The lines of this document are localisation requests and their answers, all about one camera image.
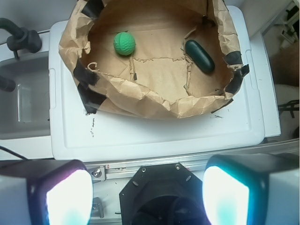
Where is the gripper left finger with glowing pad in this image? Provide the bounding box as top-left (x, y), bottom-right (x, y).
top-left (0, 159), bottom-right (93, 225)

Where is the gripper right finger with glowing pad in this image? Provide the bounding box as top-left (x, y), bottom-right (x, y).
top-left (202, 153), bottom-right (300, 225)

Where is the dark green plastic pickle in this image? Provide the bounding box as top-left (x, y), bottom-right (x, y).
top-left (185, 40), bottom-right (215, 74)

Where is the clear plastic storage bin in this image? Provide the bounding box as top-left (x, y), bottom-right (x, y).
top-left (0, 51), bottom-right (53, 141)

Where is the white plastic bin lid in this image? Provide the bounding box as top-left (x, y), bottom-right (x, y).
top-left (49, 6), bottom-right (265, 162)

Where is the crumpled brown paper bag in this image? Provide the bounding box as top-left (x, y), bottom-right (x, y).
top-left (59, 0), bottom-right (249, 119)

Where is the green dimpled foam ball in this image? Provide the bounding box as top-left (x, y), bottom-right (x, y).
top-left (113, 32), bottom-right (136, 56)

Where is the metal corner bracket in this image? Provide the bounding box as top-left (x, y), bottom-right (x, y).
top-left (91, 197), bottom-right (105, 218)

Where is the aluminium extrusion rail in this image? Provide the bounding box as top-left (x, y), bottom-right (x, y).
top-left (85, 138), bottom-right (300, 182)

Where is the black octagonal mount plate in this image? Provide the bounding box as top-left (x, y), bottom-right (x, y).
top-left (119, 165), bottom-right (210, 225)

